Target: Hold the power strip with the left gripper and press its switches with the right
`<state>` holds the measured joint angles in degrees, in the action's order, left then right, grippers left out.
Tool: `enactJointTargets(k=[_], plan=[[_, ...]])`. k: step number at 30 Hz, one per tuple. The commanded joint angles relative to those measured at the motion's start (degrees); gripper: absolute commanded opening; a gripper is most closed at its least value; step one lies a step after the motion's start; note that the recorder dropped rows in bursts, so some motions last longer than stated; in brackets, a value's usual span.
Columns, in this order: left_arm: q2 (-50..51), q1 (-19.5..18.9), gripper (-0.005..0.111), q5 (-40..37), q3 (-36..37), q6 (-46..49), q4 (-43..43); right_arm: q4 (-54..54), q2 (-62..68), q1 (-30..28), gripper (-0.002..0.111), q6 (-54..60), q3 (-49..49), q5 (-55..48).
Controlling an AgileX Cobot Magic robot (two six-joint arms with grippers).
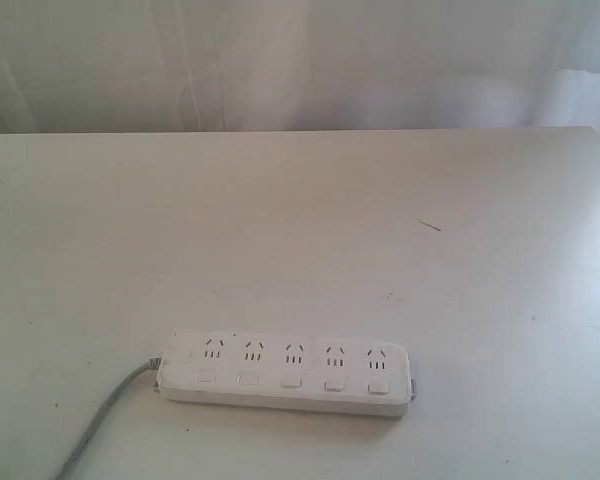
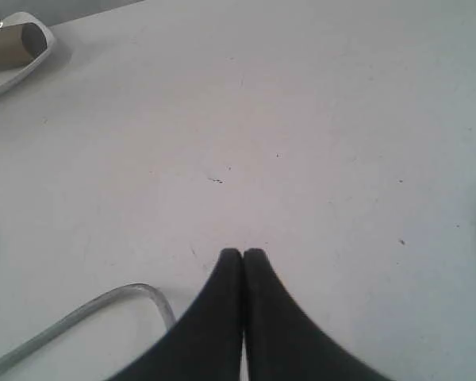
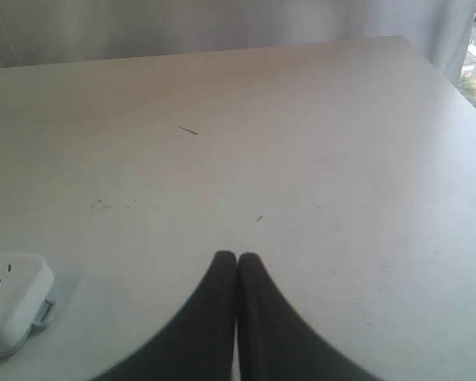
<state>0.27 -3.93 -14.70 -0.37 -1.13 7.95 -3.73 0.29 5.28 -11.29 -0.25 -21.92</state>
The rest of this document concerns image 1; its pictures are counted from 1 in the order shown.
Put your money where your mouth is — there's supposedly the white five-outlet power strip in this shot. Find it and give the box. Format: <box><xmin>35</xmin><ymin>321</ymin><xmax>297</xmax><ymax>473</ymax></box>
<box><xmin>157</xmin><ymin>330</ymin><xmax>415</xmax><ymax>418</ymax></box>

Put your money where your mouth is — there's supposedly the white backdrop curtain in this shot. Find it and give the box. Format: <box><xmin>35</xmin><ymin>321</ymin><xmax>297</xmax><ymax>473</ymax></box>
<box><xmin>0</xmin><ymin>1</ymin><xmax>600</xmax><ymax>134</ymax></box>

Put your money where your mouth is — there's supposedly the grey power cable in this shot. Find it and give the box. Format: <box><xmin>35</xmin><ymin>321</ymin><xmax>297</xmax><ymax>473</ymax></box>
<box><xmin>53</xmin><ymin>357</ymin><xmax>163</xmax><ymax>480</ymax></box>

